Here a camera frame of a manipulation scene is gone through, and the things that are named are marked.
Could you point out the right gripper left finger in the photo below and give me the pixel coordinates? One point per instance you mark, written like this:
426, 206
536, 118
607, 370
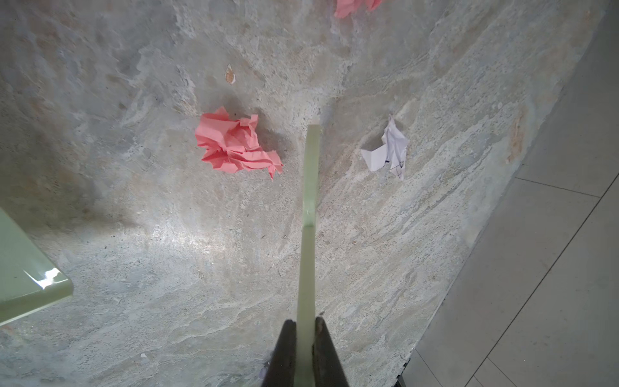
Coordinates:
281, 370

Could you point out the white paper scrap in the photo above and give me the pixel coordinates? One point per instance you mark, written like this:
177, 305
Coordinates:
392, 152

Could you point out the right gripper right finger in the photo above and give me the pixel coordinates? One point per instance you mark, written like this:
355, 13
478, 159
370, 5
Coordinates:
328, 371

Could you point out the pink paper scrap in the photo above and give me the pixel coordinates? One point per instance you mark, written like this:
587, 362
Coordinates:
232, 145
346, 7

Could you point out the green hand brush white bristles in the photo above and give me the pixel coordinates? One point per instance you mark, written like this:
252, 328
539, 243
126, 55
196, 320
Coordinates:
306, 312

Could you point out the green dustpan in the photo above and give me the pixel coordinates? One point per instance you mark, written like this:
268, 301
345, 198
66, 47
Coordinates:
30, 281

